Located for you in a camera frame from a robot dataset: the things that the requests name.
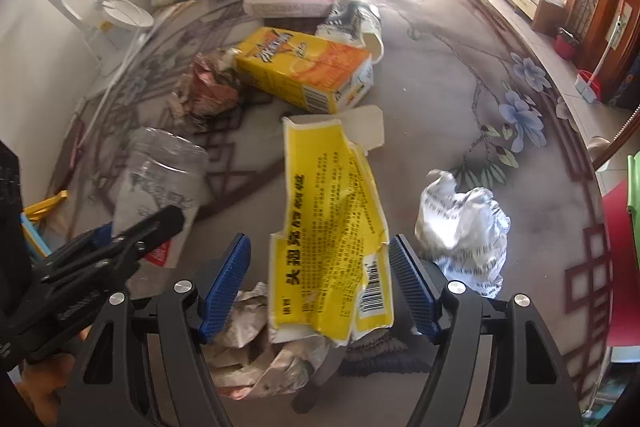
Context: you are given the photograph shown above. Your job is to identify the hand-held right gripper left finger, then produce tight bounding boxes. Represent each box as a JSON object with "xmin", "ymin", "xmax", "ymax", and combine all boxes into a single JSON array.
[{"xmin": 59, "ymin": 233, "xmax": 252, "ymax": 427}]

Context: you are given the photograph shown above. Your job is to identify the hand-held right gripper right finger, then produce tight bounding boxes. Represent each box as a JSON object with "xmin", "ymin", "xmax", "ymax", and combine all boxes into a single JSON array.
[{"xmin": 389, "ymin": 234, "xmax": 583, "ymax": 427}]

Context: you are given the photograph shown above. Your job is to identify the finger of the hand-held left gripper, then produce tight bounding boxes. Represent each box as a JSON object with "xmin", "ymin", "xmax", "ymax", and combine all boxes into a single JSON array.
[
  {"xmin": 37, "ymin": 205, "xmax": 186, "ymax": 285},
  {"xmin": 50, "ymin": 225, "xmax": 115, "ymax": 258}
]

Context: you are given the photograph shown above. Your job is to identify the yellow box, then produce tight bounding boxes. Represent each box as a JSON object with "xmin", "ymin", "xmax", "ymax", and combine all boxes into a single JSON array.
[{"xmin": 267, "ymin": 104, "xmax": 396, "ymax": 348}]

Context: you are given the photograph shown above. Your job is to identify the yellow juice carton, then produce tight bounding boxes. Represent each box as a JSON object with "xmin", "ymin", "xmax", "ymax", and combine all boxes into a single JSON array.
[{"xmin": 235, "ymin": 27, "xmax": 375, "ymax": 115}]

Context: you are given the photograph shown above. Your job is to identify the red bucket with green rim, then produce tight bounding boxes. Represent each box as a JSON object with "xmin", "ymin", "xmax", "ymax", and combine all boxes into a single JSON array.
[{"xmin": 600, "ymin": 152, "xmax": 640, "ymax": 350}]

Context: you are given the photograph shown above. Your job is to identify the floral printed paper cup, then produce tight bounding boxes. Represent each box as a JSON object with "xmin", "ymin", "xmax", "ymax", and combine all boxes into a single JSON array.
[{"xmin": 316, "ymin": 0, "xmax": 385, "ymax": 58}]

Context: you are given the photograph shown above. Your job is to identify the person's left hand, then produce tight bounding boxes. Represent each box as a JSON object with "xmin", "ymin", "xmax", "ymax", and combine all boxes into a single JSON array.
[{"xmin": 15, "ymin": 349, "xmax": 78, "ymax": 427}]

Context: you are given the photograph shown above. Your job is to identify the crumpled paper wrappers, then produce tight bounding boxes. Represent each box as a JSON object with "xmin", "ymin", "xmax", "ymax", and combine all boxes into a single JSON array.
[{"xmin": 207, "ymin": 282, "xmax": 331, "ymax": 403}]

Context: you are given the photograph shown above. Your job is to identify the crumpled white paper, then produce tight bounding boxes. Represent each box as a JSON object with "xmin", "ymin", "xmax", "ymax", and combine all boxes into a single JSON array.
[{"xmin": 415, "ymin": 169, "xmax": 512, "ymax": 300}]

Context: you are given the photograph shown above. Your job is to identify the crumpled brown wrapper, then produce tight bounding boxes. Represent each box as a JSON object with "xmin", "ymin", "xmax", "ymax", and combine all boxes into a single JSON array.
[{"xmin": 171, "ymin": 48, "xmax": 242, "ymax": 134}]

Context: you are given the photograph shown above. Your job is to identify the white desk lamp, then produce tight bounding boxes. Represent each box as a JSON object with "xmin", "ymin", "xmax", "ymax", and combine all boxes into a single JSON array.
[{"xmin": 39, "ymin": 0, "xmax": 155, "ymax": 62}]

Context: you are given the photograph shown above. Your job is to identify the dustpan with broom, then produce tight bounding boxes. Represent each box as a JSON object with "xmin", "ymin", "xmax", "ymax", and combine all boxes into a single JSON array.
[{"xmin": 575, "ymin": 14, "xmax": 632, "ymax": 100}]

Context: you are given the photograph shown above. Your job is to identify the red floor bin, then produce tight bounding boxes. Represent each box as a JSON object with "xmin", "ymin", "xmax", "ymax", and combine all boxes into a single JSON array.
[{"xmin": 555, "ymin": 28, "xmax": 581, "ymax": 60}]

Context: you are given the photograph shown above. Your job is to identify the white lamp cable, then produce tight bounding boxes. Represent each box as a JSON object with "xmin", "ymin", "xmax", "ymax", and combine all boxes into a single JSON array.
[{"xmin": 75, "ymin": 27, "xmax": 151, "ymax": 142}]

